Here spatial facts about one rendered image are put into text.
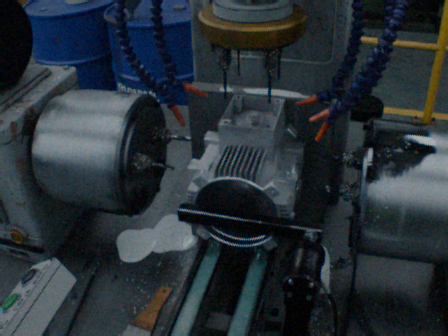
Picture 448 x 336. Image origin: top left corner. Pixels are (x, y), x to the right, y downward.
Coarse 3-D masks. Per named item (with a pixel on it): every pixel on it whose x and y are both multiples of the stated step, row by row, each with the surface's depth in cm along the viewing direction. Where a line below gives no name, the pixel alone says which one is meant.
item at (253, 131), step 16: (240, 96) 92; (256, 96) 91; (224, 112) 87; (240, 112) 92; (256, 112) 88; (272, 112) 92; (224, 128) 83; (240, 128) 83; (256, 128) 82; (272, 128) 82; (224, 144) 85; (256, 144) 84; (272, 144) 83; (272, 160) 85
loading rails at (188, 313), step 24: (216, 240) 92; (192, 264) 85; (216, 264) 87; (264, 264) 86; (192, 288) 82; (216, 288) 90; (264, 288) 80; (192, 312) 78; (216, 312) 86; (240, 312) 77; (264, 312) 84
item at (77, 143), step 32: (64, 96) 91; (96, 96) 90; (128, 96) 89; (64, 128) 86; (96, 128) 84; (128, 128) 85; (160, 128) 97; (32, 160) 88; (64, 160) 85; (96, 160) 83; (128, 160) 86; (160, 160) 101; (64, 192) 89; (96, 192) 86; (128, 192) 88
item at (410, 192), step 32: (384, 128) 77; (416, 128) 77; (352, 160) 87; (384, 160) 73; (416, 160) 72; (352, 192) 79; (384, 192) 72; (416, 192) 71; (352, 224) 83; (384, 224) 73; (416, 224) 72; (384, 256) 80; (416, 256) 76
